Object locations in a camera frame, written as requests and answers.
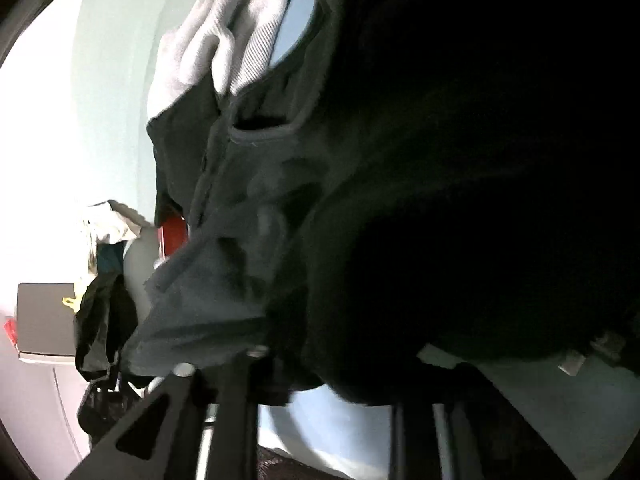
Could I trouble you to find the dark hanging garment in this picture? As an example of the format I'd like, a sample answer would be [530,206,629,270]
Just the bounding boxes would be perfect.
[74,242,150,445]

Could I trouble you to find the black t-shirt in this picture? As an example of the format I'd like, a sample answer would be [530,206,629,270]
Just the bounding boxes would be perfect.
[122,0,639,403]

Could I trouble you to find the white grey knit garment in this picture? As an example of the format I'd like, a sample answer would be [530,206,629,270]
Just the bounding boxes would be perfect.
[146,0,290,118]

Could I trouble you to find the red box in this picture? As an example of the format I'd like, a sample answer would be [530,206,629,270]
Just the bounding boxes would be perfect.
[157,216,189,259]

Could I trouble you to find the grey cardboard box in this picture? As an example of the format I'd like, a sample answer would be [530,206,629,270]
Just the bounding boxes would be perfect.
[15,283,76,365]

